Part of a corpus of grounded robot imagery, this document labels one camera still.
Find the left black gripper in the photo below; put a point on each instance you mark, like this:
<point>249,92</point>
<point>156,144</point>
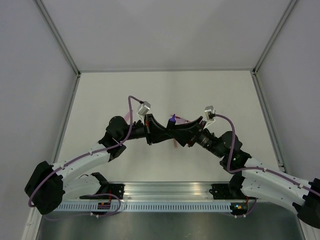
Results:
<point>151,125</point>

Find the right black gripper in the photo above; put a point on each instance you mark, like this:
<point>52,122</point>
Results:
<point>185,132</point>

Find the black purple-tipped marker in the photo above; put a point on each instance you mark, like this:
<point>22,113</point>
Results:
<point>171,124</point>

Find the orange highlighter pen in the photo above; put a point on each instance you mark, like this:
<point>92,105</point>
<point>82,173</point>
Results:
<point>175,144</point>

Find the red pen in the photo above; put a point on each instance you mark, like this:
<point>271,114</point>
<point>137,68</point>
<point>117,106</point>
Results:
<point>180,120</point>

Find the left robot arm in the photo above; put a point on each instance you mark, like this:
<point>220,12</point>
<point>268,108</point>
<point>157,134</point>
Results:
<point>49,184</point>

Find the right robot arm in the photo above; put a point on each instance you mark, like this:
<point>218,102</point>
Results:
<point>250,177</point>

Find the pink highlighter pen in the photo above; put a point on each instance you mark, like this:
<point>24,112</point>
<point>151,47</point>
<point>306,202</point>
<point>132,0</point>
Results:
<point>128,117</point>

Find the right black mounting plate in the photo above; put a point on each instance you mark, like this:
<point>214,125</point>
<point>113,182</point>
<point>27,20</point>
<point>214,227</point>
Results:
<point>221,191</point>

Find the black mounting plate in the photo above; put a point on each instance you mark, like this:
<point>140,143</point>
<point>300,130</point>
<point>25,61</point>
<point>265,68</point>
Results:
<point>221,191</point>
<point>105,192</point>

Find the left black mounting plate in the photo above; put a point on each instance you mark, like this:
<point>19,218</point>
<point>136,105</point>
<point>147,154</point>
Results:
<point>105,192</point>

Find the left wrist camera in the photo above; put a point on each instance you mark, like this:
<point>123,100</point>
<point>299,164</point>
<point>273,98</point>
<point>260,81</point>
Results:
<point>143,109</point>

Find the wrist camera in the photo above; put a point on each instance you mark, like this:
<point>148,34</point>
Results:
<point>143,109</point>
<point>210,113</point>

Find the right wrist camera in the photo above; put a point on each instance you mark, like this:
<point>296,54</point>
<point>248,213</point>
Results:
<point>210,113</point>

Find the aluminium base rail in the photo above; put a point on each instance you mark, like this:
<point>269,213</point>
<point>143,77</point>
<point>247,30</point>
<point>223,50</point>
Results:
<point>147,191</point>

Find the right aluminium frame post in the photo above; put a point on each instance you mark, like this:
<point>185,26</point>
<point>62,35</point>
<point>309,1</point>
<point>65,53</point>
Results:
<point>275,34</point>

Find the aluminium frame post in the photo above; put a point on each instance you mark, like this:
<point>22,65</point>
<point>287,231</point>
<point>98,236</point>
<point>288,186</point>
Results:
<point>275,34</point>
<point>40,5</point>

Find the white slotted cable duct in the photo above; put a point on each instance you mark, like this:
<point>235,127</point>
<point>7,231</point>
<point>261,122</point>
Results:
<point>157,207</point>

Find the left aluminium frame post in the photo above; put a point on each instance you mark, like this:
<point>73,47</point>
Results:
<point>40,5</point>

